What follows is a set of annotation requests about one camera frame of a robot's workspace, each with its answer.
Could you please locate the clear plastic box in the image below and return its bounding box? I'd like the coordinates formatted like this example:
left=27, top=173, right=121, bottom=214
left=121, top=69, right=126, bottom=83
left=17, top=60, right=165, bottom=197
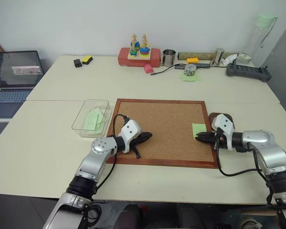
left=71, top=99, right=111, bottom=138

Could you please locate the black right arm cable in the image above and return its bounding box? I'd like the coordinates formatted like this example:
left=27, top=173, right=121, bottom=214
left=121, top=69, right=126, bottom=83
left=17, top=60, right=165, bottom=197
left=215, top=140, right=265, bottom=177

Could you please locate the stack of green notes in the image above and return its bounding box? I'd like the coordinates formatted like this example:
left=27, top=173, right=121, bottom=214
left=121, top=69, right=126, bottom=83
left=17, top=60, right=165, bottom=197
left=179, top=71, right=203, bottom=83

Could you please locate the steel mug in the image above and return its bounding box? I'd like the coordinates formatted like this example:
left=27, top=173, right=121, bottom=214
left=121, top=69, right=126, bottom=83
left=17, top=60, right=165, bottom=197
left=161, top=49, right=177, bottom=68

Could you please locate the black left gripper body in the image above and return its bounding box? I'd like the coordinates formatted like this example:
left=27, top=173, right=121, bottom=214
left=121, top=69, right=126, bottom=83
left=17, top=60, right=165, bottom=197
left=128, top=133, right=146, bottom=149

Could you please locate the grey partition panel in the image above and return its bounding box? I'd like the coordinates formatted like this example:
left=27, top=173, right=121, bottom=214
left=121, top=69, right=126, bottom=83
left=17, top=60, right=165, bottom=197
left=262, top=16, right=286, bottom=125

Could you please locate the clear jar of pushpins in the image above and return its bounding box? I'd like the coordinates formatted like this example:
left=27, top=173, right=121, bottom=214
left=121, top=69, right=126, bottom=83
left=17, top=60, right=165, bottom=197
left=184, top=63, right=197, bottom=78

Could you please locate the grey USB hub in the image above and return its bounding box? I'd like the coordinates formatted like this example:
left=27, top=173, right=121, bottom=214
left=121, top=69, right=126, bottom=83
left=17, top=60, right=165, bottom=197
left=174, top=62, right=212, bottom=70

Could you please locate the brown wooden tray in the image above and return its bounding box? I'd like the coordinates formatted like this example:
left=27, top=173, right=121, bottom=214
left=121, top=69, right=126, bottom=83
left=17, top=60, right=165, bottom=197
left=209, top=112, right=235, bottom=131

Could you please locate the dark rounded shape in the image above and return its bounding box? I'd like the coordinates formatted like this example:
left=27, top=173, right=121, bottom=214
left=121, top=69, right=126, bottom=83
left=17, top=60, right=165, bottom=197
left=175, top=202, right=231, bottom=229

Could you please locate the pink arched block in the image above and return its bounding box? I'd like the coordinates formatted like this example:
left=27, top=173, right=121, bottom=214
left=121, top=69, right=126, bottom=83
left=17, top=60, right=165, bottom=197
left=143, top=63, right=154, bottom=75

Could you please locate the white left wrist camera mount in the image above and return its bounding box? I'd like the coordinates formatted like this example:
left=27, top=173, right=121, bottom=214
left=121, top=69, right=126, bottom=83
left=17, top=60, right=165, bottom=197
left=120, top=120, right=143, bottom=154

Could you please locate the green sticky note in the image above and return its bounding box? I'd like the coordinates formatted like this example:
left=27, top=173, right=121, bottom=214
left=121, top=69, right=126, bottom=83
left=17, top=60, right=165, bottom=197
left=84, top=107, right=108, bottom=135
left=192, top=123, right=208, bottom=139

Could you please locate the clear bottle with green lid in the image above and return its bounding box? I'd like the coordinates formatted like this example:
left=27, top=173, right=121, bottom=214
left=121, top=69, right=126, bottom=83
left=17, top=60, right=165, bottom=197
left=242, top=14, right=278, bottom=61

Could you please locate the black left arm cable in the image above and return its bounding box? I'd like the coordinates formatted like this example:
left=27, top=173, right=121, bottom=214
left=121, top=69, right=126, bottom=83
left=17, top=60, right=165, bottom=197
left=87, top=114, right=131, bottom=222

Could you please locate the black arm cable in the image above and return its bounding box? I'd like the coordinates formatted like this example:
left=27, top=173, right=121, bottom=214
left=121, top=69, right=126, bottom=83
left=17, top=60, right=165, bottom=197
left=215, top=140, right=265, bottom=177
left=87, top=114, right=131, bottom=222

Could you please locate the dark grey remote controller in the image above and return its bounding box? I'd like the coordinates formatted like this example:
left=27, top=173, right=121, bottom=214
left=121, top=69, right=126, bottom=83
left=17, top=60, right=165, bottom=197
left=225, top=61, right=273, bottom=83

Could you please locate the open blue laptop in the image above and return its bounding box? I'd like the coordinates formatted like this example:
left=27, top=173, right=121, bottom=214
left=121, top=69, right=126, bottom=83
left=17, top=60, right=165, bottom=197
left=0, top=50, right=45, bottom=119

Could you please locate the black USB cable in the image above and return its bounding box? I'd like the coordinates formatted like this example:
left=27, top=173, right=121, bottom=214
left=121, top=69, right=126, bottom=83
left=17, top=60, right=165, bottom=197
left=150, top=62, right=189, bottom=77

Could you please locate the red rectangular block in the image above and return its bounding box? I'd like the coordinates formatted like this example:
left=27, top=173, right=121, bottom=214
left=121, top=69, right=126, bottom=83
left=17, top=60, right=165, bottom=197
left=117, top=47, right=162, bottom=69

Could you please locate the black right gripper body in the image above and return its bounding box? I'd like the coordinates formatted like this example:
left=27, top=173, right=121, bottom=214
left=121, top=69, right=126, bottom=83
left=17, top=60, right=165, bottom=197
left=213, top=128, right=232, bottom=151

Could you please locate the wood-framed cork board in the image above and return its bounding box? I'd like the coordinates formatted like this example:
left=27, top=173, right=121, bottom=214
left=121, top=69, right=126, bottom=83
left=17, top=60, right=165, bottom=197
left=107, top=98, right=219, bottom=169

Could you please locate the crumpled white cloth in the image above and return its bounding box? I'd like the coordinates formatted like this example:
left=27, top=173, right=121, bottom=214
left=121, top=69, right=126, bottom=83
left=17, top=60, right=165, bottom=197
left=221, top=54, right=238, bottom=66

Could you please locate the colourful wooden stacking toy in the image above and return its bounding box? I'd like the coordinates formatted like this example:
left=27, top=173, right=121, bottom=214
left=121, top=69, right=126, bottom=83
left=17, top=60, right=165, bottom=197
left=127, top=33, right=153, bottom=61

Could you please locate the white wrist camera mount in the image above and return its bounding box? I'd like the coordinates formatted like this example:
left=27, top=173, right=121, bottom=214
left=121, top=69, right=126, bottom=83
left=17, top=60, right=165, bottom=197
left=120, top=120, right=143, bottom=154
left=212, top=114, right=235, bottom=138

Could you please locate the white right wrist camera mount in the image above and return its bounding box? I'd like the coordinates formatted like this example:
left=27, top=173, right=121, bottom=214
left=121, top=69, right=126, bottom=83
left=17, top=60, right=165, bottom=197
left=212, top=114, right=235, bottom=138

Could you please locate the long olive rolled mat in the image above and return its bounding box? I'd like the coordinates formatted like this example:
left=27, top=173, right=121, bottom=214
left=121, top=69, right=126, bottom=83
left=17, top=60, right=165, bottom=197
left=177, top=52, right=239, bottom=61

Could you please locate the shiny metal cylinder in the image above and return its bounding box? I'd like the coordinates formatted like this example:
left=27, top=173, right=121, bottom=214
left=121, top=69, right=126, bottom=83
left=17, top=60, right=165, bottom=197
left=210, top=47, right=225, bottom=66

